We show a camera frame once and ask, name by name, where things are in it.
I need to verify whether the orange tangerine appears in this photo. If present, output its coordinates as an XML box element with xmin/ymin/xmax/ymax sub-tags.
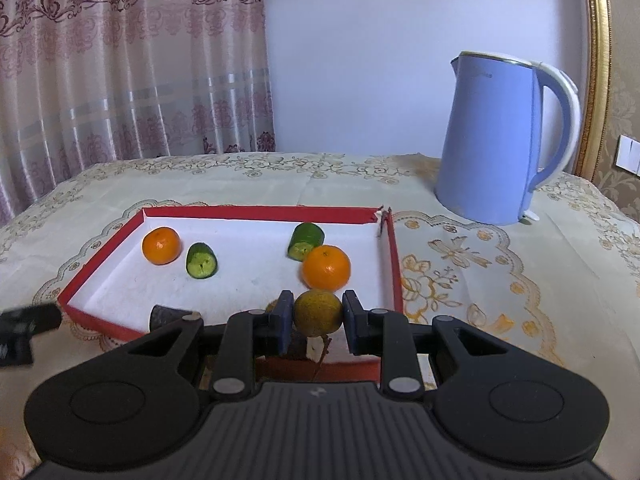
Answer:
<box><xmin>302</xmin><ymin>245</ymin><xmax>352</xmax><ymax>292</ymax></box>
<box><xmin>141</xmin><ymin>226</ymin><xmax>182</xmax><ymax>266</ymax></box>

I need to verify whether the green cucumber piece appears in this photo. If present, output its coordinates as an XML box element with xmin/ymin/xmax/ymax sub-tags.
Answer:
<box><xmin>186</xmin><ymin>242</ymin><xmax>218</xmax><ymax>280</ymax></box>
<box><xmin>286</xmin><ymin>222</ymin><xmax>324</xmax><ymax>261</ymax></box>

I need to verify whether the dark sugarcane piece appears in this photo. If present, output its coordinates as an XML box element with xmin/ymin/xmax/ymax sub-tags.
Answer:
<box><xmin>149</xmin><ymin>304</ymin><xmax>202</xmax><ymax>332</ymax></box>

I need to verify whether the brown longan fruit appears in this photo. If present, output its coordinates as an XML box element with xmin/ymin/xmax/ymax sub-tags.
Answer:
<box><xmin>265</xmin><ymin>299</ymin><xmax>278</xmax><ymax>313</ymax></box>
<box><xmin>293</xmin><ymin>289</ymin><xmax>343</xmax><ymax>338</ymax></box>

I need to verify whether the cream embroidered tablecloth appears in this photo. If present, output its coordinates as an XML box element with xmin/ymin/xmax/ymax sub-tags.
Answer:
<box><xmin>1</xmin><ymin>153</ymin><xmax>639</xmax><ymax>479</ymax></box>

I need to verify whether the gold picture frame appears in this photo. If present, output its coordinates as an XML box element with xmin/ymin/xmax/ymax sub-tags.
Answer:
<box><xmin>574</xmin><ymin>0</ymin><xmax>612</xmax><ymax>181</ymax></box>

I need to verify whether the pink patterned curtain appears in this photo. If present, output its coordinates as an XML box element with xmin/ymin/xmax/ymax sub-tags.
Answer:
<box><xmin>1</xmin><ymin>0</ymin><xmax>276</xmax><ymax>221</ymax></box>

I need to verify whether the red shallow box tray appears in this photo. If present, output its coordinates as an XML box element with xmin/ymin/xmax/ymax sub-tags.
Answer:
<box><xmin>56</xmin><ymin>204</ymin><xmax>406</xmax><ymax>384</ymax></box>

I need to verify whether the white wall switch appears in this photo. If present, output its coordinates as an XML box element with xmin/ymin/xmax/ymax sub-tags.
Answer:
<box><xmin>615</xmin><ymin>136</ymin><xmax>640</xmax><ymax>176</ymax></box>

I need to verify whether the blue electric kettle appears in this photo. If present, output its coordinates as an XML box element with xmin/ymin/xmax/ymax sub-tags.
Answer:
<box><xmin>435</xmin><ymin>51</ymin><xmax>582</xmax><ymax>226</ymax></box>

